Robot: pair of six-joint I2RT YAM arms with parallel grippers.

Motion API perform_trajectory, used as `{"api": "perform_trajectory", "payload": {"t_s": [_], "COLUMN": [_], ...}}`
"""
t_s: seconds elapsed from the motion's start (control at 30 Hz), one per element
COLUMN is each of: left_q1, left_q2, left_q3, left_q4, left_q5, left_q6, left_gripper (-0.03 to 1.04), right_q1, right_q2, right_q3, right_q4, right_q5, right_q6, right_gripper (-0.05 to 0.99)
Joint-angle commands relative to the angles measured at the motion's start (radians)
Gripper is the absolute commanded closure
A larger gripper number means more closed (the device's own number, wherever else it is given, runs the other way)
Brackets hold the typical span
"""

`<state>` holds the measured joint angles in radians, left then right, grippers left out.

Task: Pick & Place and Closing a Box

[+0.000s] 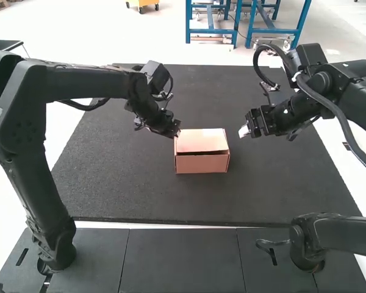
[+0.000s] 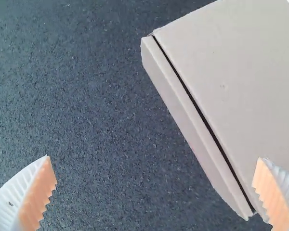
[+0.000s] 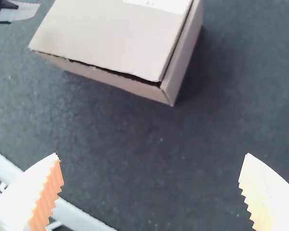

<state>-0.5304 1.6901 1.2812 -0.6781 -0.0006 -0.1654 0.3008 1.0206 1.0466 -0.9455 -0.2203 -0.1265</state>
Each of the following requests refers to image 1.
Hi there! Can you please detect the cardboard box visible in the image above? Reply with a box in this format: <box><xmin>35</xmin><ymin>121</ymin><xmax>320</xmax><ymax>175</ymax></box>
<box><xmin>173</xmin><ymin>128</ymin><xmax>231</xmax><ymax>175</ymax></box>

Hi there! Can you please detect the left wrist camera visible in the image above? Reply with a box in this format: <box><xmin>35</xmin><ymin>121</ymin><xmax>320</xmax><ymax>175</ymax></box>
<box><xmin>133</xmin><ymin>117</ymin><xmax>149</xmax><ymax>132</ymax></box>

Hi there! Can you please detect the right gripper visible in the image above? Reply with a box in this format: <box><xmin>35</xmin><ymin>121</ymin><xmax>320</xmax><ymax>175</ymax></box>
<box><xmin>238</xmin><ymin>106</ymin><xmax>276</xmax><ymax>140</ymax></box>

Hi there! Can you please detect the blue metal frame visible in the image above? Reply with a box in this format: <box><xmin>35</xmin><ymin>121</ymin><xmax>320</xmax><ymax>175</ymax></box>
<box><xmin>185</xmin><ymin>0</ymin><xmax>242</xmax><ymax>48</ymax></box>
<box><xmin>245</xmin><ymin>0</ymin><xmax>312</xmax><ymax>50</ymax></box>

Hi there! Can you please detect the dark base panel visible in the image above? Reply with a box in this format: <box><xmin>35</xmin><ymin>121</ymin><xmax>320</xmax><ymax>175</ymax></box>
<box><xmin>118</xmin><ymin>228</ymin><xmax>248</xmax><ymax>293</ymax></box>
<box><xmin>235</xmin><ymin>227</ymin><xmax>366</xmax><ymax>293</ymax></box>
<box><xmin>0</xmin><ymin>227</ymin><xmax>131</xmax><ymax>293</ymax></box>

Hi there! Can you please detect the black mat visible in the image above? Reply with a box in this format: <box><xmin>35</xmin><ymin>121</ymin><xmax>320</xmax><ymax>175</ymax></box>
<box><xmin>50</xmin><ymin>63</ymin><xmax>363</xmax><ymax>228</ymax></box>

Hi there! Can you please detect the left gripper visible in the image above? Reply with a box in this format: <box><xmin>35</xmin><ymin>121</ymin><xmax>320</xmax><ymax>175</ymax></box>
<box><xmin>151</xmin><ymin>111</ymin><xmax>182</xmax><ymax>140</ymax></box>

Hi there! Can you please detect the yellow cart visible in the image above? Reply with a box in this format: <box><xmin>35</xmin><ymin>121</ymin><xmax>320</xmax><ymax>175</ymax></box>
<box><xmin>125</xmin><ymin>0</ymin><xmax>160</xmax><ymax>15</ymax></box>

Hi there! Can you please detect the black cable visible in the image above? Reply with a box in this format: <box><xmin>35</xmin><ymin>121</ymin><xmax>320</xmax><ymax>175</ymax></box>
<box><xmin>252</xmin><ymin>44</ymin><xmax>291</xmax><ymax>92</ymax></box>
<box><xmin>63</xmin><ymin>96</ymin><xmax>112</xmax><ymax>112</ymax></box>
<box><xmin>295</xmin><ymin>73</ymin><xmax>366</xmax><ymax>180</ymax></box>

